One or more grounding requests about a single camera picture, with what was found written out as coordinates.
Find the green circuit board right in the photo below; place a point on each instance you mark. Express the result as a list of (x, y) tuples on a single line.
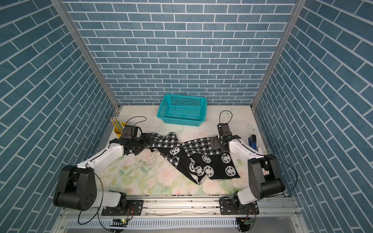
[(247, 221)]

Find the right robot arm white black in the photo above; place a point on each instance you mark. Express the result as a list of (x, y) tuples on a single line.
[(264, 177)]

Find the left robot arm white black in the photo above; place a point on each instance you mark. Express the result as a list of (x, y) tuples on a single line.
[(76, 187)]

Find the black white smiley scarf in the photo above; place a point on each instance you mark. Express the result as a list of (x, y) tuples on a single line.
[(196, 159)]

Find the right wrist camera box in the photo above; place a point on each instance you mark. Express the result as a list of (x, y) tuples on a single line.
[(223, 130)]

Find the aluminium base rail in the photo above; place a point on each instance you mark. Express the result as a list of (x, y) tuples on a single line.
[(209, 206)]

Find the teal plastic mesh basket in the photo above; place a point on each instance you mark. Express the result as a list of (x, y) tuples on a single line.
[(183, 110)]

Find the yellow pencil cup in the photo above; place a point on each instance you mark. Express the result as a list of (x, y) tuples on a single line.
[(117, 130)]

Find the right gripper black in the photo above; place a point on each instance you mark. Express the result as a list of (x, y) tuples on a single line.
[(215, 144)]

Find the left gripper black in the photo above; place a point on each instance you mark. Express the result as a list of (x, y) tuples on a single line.
[(145, 142)]

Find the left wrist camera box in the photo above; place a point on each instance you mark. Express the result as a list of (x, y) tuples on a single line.
[(131, 132)]

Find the floral table mat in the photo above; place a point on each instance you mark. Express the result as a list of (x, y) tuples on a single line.
[(150, 174)]

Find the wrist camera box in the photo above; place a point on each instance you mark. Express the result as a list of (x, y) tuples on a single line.
[(131, 132), (223, 130)]

